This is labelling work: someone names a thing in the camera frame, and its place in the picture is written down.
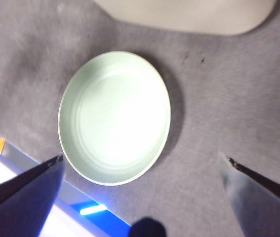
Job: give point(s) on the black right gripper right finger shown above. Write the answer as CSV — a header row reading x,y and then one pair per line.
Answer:
x,y
258,197

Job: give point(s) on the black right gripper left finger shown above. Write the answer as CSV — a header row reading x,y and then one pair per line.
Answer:
x,y
18,197

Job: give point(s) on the pale green round plate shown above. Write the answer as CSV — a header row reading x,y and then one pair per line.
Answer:
x,y
115,118

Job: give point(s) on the beige metal toaster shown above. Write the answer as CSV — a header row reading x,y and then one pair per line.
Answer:
x,y
184,14

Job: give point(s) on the black front camera housing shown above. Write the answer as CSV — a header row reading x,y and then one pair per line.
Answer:
x,y
148,228

